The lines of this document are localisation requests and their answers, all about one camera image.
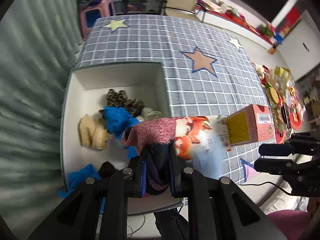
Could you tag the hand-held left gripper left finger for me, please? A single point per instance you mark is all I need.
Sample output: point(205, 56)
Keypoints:
point(143, 177)

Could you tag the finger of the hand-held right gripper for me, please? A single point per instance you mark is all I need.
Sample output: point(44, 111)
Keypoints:
point(270, 166)
point(275, 149)

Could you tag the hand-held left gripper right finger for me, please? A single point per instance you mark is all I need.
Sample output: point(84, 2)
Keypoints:
point(175, 180)

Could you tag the pink and black sock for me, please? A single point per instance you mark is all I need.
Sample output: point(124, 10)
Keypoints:
point(155, 132)

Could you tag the blue crinkled cloth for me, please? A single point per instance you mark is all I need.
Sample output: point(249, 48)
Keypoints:
point(80, 177)
point(117, 120)

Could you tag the cream polka dot scrunchie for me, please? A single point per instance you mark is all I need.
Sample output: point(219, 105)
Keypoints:
point(150, 113)

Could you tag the beige cloth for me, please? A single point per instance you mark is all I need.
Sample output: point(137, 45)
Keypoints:
point(90, 132)

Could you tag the white storage box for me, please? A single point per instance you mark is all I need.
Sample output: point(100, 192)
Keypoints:
point(112, 80)

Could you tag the red and yellow carton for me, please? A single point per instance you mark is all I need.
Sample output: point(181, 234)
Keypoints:
point(262, 130)

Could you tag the pile of snack packets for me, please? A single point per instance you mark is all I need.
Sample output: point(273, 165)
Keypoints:
point(277, 116)

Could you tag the white quilt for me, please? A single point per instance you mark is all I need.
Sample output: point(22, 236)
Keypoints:
point(282, 197)

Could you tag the black round container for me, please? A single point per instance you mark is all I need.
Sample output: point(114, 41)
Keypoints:
point(285, 115)

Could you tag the person's jeans leg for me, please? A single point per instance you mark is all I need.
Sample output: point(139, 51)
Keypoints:
point(167, 225)

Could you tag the printed tissue pack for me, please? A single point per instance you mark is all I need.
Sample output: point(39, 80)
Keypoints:
point(197, 135)

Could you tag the yellow lid round tin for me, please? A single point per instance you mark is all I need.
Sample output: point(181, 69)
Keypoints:
point(273, 95)

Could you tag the person's maroon top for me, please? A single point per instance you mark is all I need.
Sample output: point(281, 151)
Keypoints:
point(292, 223)

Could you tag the yellow snack packet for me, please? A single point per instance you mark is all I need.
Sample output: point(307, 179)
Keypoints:
point(282, 73)

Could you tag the blue toy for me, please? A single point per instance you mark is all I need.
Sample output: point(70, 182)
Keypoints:
point(279, 38)

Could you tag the potted flowers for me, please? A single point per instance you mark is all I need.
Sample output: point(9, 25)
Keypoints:
point(267, 30)

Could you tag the grey checked star cushion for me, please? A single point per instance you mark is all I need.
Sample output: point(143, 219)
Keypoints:
point(150, 42)

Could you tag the grey-green curtain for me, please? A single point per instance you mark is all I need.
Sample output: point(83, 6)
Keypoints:
point(30, 92)

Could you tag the pink plastic stool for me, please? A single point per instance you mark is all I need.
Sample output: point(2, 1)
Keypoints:
point(100, 7)

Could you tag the red wall shelf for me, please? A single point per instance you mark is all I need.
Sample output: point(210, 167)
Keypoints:
point(225, 15)

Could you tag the black frame folding chair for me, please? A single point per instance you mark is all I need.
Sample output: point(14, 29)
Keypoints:
point(180, 0)

